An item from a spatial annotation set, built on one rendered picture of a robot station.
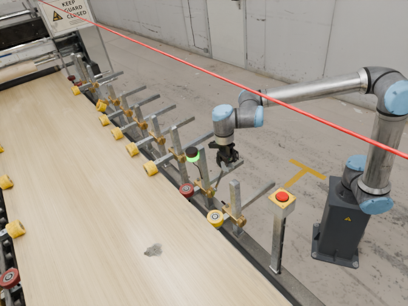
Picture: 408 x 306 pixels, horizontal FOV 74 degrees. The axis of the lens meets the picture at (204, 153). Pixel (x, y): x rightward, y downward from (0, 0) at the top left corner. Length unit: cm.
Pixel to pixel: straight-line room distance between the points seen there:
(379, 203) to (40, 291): 161
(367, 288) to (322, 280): 28
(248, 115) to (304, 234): 146
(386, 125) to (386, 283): 131
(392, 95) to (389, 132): 18
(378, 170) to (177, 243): 99
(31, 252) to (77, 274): 30
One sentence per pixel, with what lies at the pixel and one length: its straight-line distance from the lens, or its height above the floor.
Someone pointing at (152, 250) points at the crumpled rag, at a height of 91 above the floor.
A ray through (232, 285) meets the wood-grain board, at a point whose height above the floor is 90.
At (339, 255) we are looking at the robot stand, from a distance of 231.
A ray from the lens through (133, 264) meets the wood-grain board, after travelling 132.
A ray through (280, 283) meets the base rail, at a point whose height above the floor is 70.
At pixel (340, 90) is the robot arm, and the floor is 137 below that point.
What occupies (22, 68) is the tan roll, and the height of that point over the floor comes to 106.
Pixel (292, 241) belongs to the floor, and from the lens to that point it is 237.
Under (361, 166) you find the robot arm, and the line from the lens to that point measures 172.
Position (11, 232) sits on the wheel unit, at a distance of 167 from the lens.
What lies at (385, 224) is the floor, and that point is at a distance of 266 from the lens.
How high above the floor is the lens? 199
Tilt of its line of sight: 40 degrees down
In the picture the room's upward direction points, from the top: 9 degrees counter-clockwise
